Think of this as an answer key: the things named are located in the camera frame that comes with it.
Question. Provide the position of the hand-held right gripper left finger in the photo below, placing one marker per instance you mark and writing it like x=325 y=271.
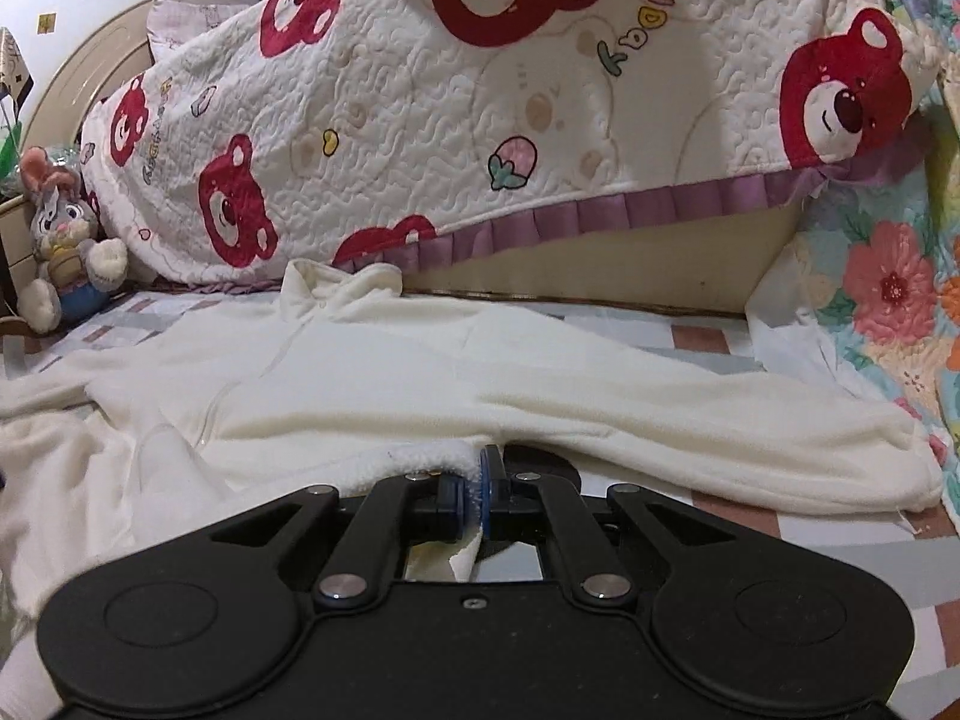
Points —
x=454 y=499

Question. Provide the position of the white printed pillow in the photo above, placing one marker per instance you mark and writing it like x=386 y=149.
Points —
x=176 y=22

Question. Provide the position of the floral printed quilt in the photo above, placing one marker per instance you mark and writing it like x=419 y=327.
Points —
x=896 y=277

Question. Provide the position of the beige bed headboard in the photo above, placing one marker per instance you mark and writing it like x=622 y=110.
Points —
x=82 y=67

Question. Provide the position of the white fleece jacket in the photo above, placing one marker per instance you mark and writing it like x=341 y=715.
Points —
x=420 y=390

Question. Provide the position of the wooden nightstand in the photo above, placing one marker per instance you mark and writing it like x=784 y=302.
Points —
x=13 y=240

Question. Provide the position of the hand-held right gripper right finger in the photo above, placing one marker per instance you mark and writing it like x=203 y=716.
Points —
x=495 y=495

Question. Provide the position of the grey rabbit plush toy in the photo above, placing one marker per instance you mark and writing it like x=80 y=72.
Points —
x=64 y=240

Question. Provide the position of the red bear printed quilt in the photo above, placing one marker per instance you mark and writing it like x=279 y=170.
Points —
x=480 y=127

